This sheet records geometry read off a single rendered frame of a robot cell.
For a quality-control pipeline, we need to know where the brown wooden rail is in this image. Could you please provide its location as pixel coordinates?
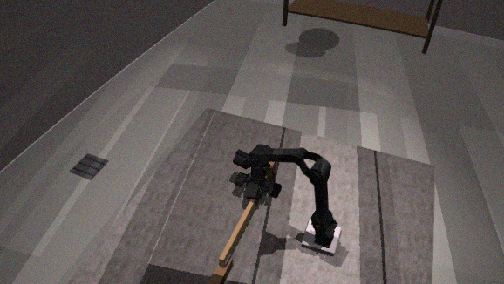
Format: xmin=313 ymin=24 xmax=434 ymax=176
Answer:
xmin=219 ymin=199 xmax=260 ymax=268

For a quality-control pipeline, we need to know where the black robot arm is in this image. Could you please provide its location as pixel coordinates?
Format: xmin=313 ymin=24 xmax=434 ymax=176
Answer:
xmin=233 ymin=144 xmax=337 ymax=248

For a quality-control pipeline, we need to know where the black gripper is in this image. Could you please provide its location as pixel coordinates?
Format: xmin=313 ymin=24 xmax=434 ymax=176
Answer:
xmin=235 ymin=172 xmax=282 ymax=199

